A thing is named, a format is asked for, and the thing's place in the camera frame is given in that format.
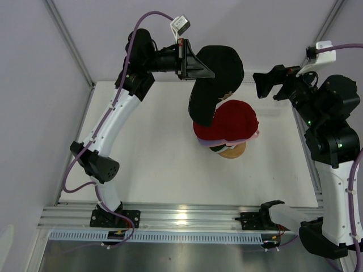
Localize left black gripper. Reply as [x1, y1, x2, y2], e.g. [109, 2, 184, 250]
[144, 38, 214, 80]

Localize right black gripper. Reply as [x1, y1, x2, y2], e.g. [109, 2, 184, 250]
[252, 61, 322, 126]

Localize black gold-logo cap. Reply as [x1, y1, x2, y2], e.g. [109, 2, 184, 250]
[188, 45, 244, 127]

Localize red baseball cap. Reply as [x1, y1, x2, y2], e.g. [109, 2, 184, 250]
[193, 100, 259, 142]

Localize pink baseball cap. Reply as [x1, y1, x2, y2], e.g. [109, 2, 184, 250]
[225, 130, 260, 147]

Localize purple LA baseball cap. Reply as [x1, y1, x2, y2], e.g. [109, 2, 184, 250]
[197, 138, 226, 147]

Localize white NY baseball cap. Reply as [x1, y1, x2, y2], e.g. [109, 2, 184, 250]
[216, 146, 235, 154]

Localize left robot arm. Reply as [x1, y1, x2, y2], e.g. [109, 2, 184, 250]
[70, 28, 214, 227]

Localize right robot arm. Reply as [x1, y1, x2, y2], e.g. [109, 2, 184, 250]
[253, 65, 362, 260]

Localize white plastic basket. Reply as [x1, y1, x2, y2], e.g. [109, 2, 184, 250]
[240, 72, 290, 116]

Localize wooden hat stand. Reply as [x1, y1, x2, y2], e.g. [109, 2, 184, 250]
[219, 143, 247, 159]

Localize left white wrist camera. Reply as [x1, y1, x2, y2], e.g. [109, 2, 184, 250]
[170, 15, 191, 40]

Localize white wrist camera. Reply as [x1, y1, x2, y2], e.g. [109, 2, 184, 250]
[170, 15, 191, 40]
[296, 41, 336, 78]

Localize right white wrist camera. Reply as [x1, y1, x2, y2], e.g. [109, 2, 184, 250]
[296, 41, 336, 78]

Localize right aluminium corner post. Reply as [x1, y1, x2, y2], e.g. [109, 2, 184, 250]
[312, 0, 349, 45]

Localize aluminium corner post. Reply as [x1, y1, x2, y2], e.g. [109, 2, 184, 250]
[312, 0, 349, 45]
[42, 0, 96, 90]

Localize left aluminium corner post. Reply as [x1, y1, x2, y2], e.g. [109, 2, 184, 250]
[42, 0, 96, 90]

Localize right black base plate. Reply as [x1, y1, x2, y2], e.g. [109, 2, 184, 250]
[234, 212, 289, 231]

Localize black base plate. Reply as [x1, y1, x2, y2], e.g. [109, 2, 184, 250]
[234, 212, 289, 231]
[89, 209, 141, 228]

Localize aluminium mounting rail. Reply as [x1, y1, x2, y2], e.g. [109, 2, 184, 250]
[36, 200, 347, 235]

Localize white slotted cable duct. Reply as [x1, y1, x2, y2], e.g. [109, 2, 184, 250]
[49, 229, 280, 245]

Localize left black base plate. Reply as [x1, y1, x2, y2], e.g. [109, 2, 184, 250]
[89, 209, 141, 228]

